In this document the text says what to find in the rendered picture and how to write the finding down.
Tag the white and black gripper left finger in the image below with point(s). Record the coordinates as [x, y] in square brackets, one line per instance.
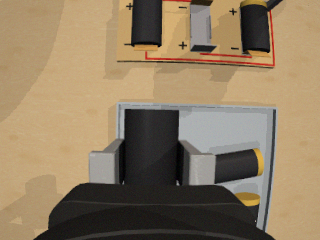
[108, 166]

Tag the black cylinder with yellow top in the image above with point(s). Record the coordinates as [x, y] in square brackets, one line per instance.
[151, 137]
[238, 165]
[255, 26]
[146, 23]
[252, 201]

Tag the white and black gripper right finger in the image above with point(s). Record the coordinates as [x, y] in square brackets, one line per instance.
[194, 167]

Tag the light grey shallow tray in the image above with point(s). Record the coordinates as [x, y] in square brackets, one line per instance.
[219, 129]

